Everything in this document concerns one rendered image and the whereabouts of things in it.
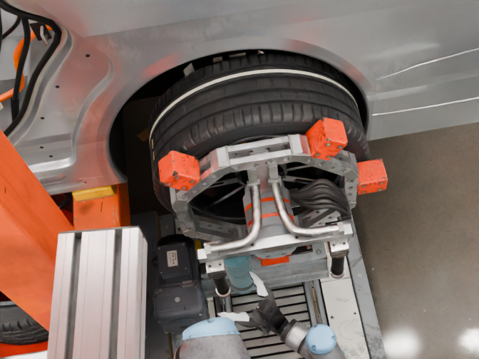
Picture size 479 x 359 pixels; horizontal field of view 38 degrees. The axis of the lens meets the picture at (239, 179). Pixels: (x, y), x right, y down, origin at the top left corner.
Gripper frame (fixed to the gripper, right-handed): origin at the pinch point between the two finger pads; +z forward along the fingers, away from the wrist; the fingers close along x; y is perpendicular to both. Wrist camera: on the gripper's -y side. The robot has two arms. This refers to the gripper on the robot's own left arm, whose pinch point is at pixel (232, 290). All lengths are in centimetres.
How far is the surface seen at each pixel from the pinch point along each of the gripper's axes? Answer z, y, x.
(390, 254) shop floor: -19, 83, 68
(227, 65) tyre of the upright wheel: 30, -35, 44
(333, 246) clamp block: -18.8, -12.2, 22.8
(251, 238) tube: -0.9, -18.2, 10.5
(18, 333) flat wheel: 64, 39, -45
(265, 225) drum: 1.1, -8.9, 18.9
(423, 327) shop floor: -45, 83, 48
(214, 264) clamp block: 4.8, -12.1, 0.6
